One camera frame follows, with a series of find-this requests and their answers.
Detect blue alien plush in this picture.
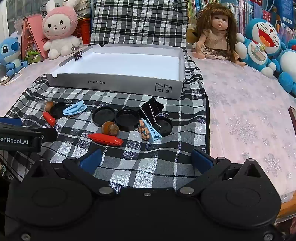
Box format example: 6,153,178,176
0,36,29,77

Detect blue beaded hair clip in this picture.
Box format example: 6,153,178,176
138,118,162,143

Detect window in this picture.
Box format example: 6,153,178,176
7,0,50,26

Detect brown-haired baby doll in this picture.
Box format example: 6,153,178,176
192,3,247,67

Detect black round lid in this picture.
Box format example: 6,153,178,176
50,102,67,119
92,107,115,127
154,116,173,137
114,109,140,132

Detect black white plaid cloth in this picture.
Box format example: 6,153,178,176
5,0,211,188

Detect stack of flat books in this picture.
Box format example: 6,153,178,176
74,0,93,15

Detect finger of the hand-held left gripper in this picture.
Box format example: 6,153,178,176
0,123,58,143
0,117,23,127

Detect plain blue hair clip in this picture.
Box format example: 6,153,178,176
63,101,87,116

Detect round charm with cord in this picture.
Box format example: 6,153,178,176
0,72,22,86

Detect white cardboard box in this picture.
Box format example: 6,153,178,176
46,44,185,100

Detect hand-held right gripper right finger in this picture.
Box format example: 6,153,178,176
177,148,275,197

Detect small black binder clip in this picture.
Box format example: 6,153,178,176
72,47,83,62

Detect pink toy house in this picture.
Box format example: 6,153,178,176
14,17,50,64

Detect long red plastic capsule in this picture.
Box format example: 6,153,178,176
87,133,124,147

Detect pink bunny plush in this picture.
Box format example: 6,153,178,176
42,0,82,60

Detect blue robot cat plush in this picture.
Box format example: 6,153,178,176
272,39,296,94
235,18,287,78

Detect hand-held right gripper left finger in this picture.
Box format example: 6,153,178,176
22,148,116,197

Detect red plastic crate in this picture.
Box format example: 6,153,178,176
74,17,92,45

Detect short red plastic capsule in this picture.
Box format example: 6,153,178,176
43,112,56,127

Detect blue paper bag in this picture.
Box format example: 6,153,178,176
261,0,296,26

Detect dark brown object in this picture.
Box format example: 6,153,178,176
289,107,296,138

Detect large black binder clip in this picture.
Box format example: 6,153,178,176
138,97,165,131

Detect row of upright books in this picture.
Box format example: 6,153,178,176
186,0,296,47

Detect clear plastic dome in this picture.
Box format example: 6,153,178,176
38,98,55,107

